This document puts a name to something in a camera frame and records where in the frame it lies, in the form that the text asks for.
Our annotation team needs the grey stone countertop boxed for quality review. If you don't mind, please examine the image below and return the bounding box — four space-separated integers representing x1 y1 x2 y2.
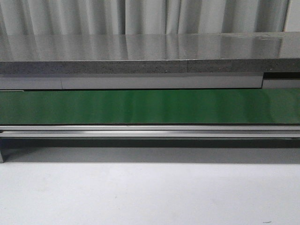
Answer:
0 32 300 90

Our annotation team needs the aluminium conveyor frame rail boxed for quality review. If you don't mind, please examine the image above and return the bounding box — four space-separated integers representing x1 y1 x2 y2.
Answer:
0 125 300 164

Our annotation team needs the green conveyor belt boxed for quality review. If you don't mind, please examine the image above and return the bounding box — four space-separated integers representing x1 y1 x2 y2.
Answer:
0 89 300 125

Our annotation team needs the white pleated curtain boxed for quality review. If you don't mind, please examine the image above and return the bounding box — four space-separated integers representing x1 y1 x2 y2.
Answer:
0 0 289 35

